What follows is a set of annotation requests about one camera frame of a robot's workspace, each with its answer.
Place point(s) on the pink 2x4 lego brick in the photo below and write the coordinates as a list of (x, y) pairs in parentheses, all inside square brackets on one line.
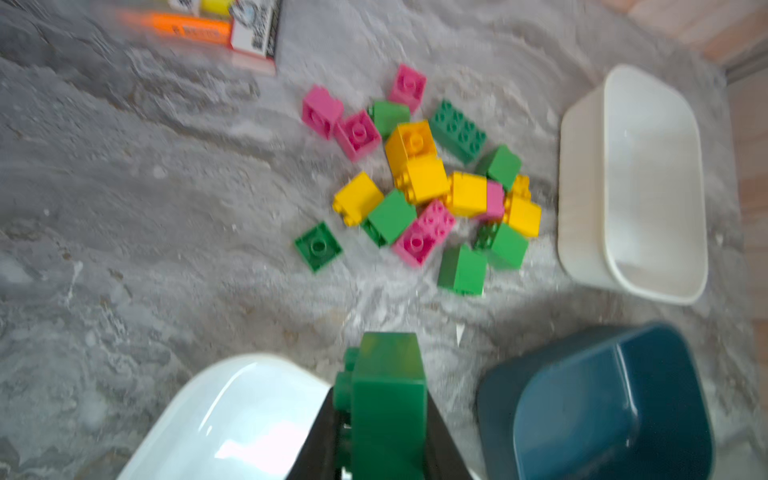
[(429, 231)]

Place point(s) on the green lego cube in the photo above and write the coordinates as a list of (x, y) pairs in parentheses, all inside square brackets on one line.
[(503, 247), (386, 116), (462, 271), (500, 165), (389, 220)]

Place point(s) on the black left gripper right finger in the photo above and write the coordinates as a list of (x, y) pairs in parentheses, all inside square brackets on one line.
[(443, 460)]

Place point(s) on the teal rectangular bin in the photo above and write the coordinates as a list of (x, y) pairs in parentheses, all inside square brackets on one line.
[(609, 402)]

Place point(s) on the white rectangular bin far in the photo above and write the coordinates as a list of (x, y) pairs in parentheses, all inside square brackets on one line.
[(631, 211)]

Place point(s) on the long green lego brick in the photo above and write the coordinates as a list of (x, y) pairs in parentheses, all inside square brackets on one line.
[(382, 393)]

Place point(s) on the dark green 2x4 lego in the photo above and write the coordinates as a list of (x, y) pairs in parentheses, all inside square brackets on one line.
[(456, 133)]

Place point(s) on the yellow lego brick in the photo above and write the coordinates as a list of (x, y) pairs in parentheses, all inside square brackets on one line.
[(521, 213), (357, 199), (409, 142), (467, 195), (423, 180)]

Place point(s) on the pink lego small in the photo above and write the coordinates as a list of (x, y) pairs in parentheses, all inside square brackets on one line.
[(495, 203)]

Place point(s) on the white rectangular bin near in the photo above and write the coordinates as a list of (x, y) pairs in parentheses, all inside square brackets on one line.
[(244, 417)]

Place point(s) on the highlighter marker pack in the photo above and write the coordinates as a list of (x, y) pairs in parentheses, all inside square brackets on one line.
[(246, 32)]

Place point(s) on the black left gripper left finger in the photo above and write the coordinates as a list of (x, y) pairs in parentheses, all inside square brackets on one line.
[(318, 456)]

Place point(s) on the white rectangular bin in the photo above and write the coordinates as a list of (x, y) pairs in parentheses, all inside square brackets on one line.
[(631, 211), (244, 417)]

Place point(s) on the green square lego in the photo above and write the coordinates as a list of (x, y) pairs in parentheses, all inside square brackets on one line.
[(318, 247)]

